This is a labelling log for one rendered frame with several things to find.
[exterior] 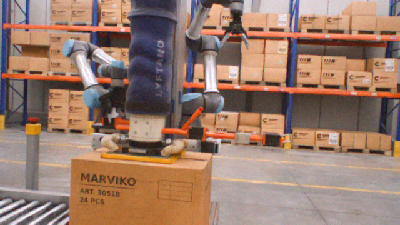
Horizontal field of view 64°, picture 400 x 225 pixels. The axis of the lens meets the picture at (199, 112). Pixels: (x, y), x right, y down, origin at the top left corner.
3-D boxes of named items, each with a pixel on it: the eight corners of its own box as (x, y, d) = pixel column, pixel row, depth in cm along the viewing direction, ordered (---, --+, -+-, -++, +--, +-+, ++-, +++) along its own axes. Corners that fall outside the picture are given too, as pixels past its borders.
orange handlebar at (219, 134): (93, 129, 158) (93, 122, 158) (118, 124, 188) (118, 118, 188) (285, 144, 144) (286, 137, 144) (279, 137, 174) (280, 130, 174)
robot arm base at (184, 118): (180, 127, 212) (181, 112, 211) (203, 129, 210) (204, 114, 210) (176, 129, 197) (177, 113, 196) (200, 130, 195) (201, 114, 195)
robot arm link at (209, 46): (197, 115, 209) (194, 39, 221) (219, 115, 214) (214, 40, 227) (204, 110, 198) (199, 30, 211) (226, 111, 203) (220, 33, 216)
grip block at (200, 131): (186, 139, 149) (187, 127, 149) (190, 137, 159) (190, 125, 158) (204, 141, 148) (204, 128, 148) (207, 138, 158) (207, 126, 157)
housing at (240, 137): (234, 142, 147) (234, 133, 147) (234, 140, 154) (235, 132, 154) (249, 144, 146) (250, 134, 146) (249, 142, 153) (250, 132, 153)
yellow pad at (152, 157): (99, 157, 146) (100, 147, 146) (109, 154, 156) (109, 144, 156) (172, 164, 141) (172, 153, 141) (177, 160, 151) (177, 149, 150)
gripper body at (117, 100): (122, 108, 182) (122, 87, 181) (107, 107, 183) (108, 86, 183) (127, 108, 189) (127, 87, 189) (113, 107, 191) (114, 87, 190)
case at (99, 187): (67, 245, 145) (70, 157, 143) (105, 214, 185) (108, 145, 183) (198, 262, 137) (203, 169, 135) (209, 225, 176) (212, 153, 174)
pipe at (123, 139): (102, 149, 148) (102, 137, 147) (123, 142, 172) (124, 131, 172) (174, 155, 143) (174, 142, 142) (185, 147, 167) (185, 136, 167)
